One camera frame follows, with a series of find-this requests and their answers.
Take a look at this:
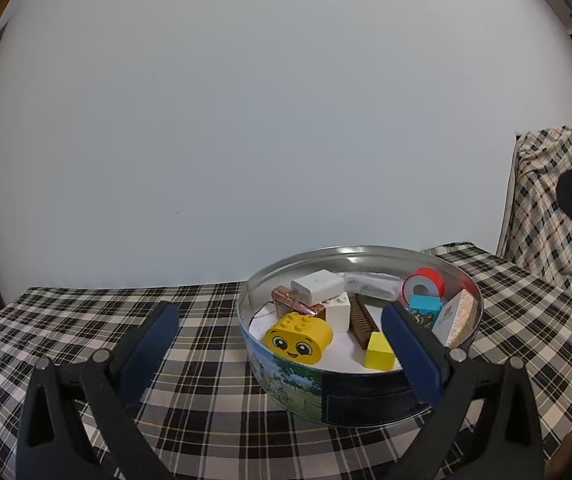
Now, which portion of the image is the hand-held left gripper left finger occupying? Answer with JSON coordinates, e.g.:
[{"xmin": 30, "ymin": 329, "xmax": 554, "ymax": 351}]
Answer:
[{"xmin": 15, "ymin": 301, "xmax": 181, "ymax": 480}]

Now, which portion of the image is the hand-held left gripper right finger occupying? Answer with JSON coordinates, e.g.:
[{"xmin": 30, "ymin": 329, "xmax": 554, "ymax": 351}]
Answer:
[{"xmin": 381, "ymin": 301, "xmax": 549, "ymax": 480}]

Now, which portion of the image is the yellow cube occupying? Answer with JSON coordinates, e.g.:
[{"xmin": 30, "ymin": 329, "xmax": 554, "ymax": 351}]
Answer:
[{"xmin": 364, "ymin": 331, "xmax": 398, "ymax": 372}]

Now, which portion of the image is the white and beige box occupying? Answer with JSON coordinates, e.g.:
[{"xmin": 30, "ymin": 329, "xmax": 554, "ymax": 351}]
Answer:
[{"xmin": 431, "ymin": 288, "xmax": 478, "ymax": 348}]

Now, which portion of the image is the blue bear toy block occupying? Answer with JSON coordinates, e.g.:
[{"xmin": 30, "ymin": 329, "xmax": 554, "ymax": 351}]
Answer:
[{"xmin": 408, "ymin": 294, "xmax": 444, "ymax": 331}]

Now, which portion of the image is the wooden comb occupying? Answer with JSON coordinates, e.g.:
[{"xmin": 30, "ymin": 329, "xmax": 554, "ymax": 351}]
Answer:
[{"xmin": 348, "ymin": 295, "xmax": 382, "ymax": 350}]

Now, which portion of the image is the round printed metal tin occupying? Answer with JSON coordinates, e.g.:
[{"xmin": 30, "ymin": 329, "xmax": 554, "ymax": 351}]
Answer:
[{"xmin": 236, "ymin": 245, "xmax": 483, "ymax": 428}]

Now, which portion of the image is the red tape roll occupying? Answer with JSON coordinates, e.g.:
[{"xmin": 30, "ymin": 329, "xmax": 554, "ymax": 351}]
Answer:
[{"xmin": 401, "ymin": 267, "xmax": 447, "ymax": 306}]

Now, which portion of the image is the clear plastic box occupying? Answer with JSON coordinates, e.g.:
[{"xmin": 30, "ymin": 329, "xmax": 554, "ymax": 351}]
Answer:
[{"xmin": 343, "ymin": 272, "xmax": 401, "ymax": 301}]

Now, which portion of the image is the white toy brick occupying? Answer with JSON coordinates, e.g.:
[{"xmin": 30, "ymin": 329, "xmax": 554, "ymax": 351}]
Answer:
[{"xmin": 325, "ymin": 292, "xmax": 352, "ymax": 333}]

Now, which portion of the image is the yellow face toy brick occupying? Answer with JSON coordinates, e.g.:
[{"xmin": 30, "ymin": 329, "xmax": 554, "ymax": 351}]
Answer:
[{"xmin": 265, "ymin": 311, "xmax": 334, "ymax": 362}]

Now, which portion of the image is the white charger plug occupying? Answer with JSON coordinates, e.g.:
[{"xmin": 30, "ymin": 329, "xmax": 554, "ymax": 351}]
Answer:
[{"xmin": 291, "ymin": 269, "xmax": 344, "ymax": 305}]

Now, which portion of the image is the plaid covered furniture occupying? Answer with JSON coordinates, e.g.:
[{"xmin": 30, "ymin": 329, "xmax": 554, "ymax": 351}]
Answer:
[{"xmin": 496, "ymin": 124, "xmax": 572, "ymax": 301}]

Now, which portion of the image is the black and white plaid tablecloth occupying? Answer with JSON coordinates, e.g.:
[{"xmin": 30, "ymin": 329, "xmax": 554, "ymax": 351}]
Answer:
[{"xmin": 0, "ymin": 241, "xmax": 572, "ymax": 480}]

